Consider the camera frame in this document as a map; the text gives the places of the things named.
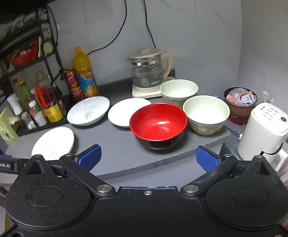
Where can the brown bowl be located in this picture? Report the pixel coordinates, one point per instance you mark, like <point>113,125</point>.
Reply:
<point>241,111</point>

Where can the cream kettle base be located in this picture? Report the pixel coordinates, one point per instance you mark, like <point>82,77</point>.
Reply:
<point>144,92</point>

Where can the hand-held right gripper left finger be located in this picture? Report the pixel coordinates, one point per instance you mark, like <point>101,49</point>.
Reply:
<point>91,156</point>

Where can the white-capped bottle green label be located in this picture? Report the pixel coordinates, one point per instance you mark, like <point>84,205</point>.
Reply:
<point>39,118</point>

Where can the small clear spice jar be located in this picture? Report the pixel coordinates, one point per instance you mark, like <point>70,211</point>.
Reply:
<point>28,122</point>

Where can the green cardboard box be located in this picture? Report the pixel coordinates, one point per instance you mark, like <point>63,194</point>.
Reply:
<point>4,128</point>

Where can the plain white plate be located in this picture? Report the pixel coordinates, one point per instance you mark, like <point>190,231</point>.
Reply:
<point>52,142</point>

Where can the red plastic basket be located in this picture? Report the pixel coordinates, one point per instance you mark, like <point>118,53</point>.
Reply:
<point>23,56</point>

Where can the clear glass bottle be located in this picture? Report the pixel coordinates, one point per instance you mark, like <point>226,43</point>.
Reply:
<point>42,79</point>

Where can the red-capped bottle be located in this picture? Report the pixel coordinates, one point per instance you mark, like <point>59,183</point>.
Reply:
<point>15,85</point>

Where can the pile of small packets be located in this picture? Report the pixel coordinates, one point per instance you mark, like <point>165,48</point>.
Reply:
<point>240,97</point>

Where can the dark bottle with yellow label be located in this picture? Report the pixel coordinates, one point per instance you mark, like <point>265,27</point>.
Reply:
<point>61,101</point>

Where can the white electric appliance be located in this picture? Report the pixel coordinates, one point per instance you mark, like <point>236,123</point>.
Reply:
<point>260,133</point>

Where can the pale green ceramic bowl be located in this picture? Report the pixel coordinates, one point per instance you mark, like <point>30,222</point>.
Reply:
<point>205,111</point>
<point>178,88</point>

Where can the black metal rack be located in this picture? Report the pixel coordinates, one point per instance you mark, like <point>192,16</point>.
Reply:
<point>28,65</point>

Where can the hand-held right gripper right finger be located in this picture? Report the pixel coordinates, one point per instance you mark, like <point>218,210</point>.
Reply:
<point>207,161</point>

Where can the white plate with crossed-utensils print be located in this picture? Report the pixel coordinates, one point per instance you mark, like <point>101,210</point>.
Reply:
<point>124,112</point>

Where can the white plate with blue print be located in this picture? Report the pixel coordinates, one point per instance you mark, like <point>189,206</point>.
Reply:
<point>88,109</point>

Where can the red and black bowl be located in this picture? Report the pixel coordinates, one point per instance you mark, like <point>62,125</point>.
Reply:
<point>156,121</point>

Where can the white grinder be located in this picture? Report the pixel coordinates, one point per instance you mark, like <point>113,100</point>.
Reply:
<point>14,103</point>

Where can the glass kettle with cream lid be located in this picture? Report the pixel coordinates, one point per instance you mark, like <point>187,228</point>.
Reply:
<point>147,71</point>

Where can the yellow-capped green label bottle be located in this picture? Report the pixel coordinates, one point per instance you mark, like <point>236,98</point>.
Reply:
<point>24,91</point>

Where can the orange juice bottle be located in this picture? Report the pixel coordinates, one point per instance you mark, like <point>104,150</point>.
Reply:
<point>84,76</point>

